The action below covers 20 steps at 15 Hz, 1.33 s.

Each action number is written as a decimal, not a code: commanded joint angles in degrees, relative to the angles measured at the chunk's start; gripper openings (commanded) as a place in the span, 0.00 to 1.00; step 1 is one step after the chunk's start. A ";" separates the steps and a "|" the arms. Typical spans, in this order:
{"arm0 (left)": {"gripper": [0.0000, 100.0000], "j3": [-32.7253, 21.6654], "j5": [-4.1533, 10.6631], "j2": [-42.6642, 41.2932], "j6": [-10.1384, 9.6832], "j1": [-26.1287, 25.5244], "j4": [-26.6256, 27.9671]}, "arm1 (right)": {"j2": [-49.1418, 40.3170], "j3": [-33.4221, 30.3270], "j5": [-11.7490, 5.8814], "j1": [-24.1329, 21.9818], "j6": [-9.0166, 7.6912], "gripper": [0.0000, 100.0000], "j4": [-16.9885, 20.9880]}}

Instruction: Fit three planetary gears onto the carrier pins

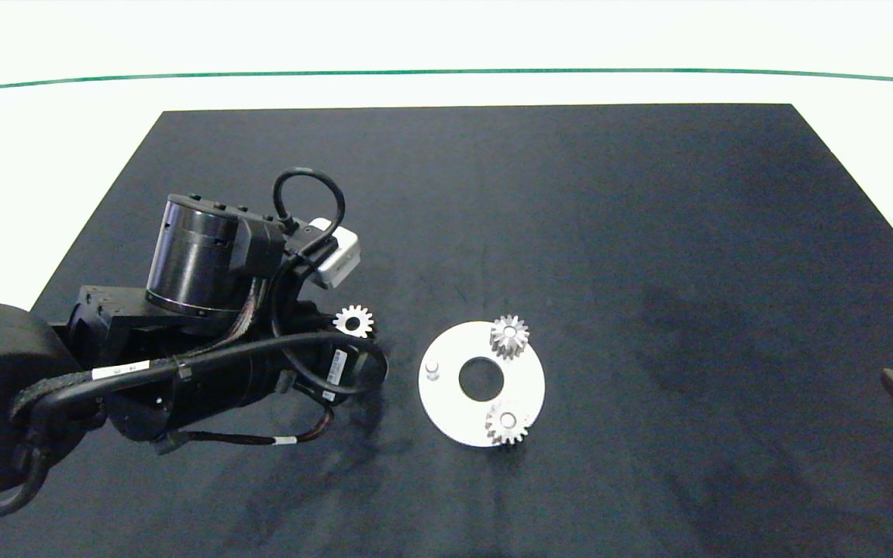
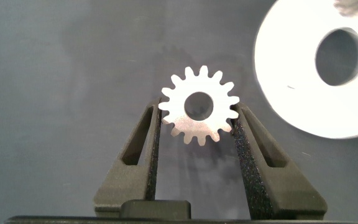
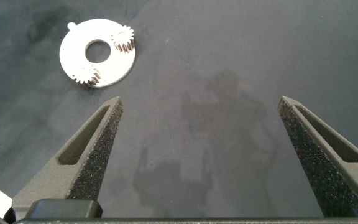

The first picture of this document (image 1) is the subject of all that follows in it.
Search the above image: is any round white pin plate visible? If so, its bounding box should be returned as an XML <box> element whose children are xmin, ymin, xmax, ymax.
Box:
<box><xmin>418</xmin><ymin>320</ymin><xmax>546</xmax><ymax>448</ymax></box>

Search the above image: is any small steel planetary gear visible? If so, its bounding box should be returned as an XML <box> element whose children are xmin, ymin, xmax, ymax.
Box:
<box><xmin>490</xmin><ymin>314</ymin><xmax>530</xmax><ymax>360</ymax></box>
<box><xmin>333</xmin><ymin>305</ymin><xmax>375</xmax><ymax>339</ymax></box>
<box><xmin>485</xmin><ymin>401</ymin><xmax>531</xmax><ymax>447</ymax></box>

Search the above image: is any boxy silver wrist camera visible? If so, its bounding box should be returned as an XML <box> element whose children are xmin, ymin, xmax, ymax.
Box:
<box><xmin>307</xmin><ymin>218</ymin><xmax>360</xmax><ymax>290</ymax></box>

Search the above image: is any dark rectangular work mat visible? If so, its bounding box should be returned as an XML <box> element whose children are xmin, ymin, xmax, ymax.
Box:
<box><xmin>0</xmin><ymin>102</ymin><xmax>893</xmax><ymax>558</ymax></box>

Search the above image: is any thin braided cable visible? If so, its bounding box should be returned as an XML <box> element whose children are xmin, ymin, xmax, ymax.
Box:
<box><xmin>155</xmin><ymin>403</ymin><xmax>336</xmax><ymax>455</ymax></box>

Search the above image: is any short black camera cable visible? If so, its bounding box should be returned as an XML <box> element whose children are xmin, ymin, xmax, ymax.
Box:
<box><xmin>272</xmin><ymin>168</ymin><xmax>347</xmax><ymax>257</ymax></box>

